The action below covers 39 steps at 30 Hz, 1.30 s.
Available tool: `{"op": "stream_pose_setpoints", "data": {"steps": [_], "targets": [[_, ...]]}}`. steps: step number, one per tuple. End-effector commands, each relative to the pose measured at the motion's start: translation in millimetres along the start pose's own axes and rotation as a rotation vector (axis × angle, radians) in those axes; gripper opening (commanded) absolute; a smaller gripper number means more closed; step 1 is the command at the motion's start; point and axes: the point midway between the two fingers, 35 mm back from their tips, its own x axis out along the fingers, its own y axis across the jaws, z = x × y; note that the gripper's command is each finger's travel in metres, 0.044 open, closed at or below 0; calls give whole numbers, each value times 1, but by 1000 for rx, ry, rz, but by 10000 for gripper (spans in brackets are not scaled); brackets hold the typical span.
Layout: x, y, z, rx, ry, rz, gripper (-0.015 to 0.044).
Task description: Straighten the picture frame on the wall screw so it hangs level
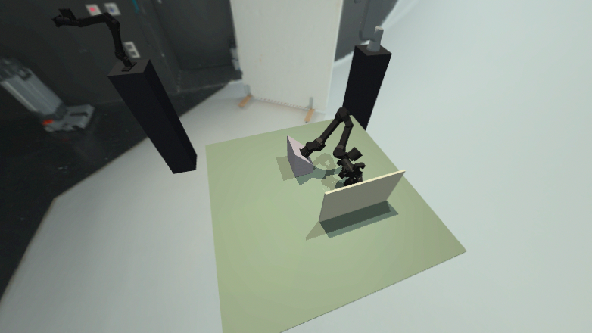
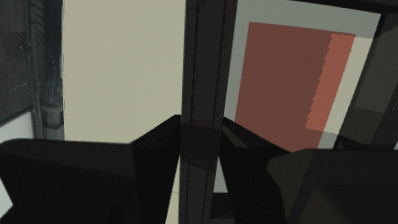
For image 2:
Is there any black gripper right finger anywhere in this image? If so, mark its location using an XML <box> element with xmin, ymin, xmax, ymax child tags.
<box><xmin>219</xmin><ymin>117</ymin><xmax>398</xmax><ymax>224</ymax></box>

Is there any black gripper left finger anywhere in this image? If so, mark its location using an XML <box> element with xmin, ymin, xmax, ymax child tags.
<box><xmin>0</xmin><ymin>114</ymin><xmax>181</xmax><ymax>224</ymax></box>

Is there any beige wall panel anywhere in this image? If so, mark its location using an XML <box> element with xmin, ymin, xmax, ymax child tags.
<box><xmin>62</xmin><ymin>0</ymin><xmax>185</xmax><ymax>144</ymax></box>

